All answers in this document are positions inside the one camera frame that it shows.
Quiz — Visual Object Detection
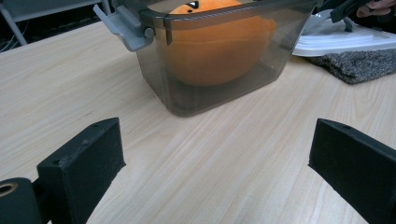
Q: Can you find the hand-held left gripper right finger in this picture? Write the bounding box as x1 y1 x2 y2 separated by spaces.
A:
307 118 396 224

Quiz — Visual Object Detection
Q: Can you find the white metal stand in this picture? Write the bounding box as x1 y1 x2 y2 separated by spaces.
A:
0 0 112 47

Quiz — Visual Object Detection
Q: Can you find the grey translucent storage box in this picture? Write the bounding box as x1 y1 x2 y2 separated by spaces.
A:
92 0 321 118

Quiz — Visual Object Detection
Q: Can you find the orange plush toy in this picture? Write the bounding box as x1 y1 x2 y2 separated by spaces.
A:
166 0 277 87

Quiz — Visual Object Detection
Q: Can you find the white box lid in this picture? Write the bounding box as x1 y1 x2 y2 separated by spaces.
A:
292 8 396 58

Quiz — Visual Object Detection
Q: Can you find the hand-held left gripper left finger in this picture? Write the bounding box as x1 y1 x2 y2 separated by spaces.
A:
36 117 126 224

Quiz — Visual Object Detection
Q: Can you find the grey cloth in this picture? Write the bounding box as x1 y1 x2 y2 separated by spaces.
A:
306 48 396 85

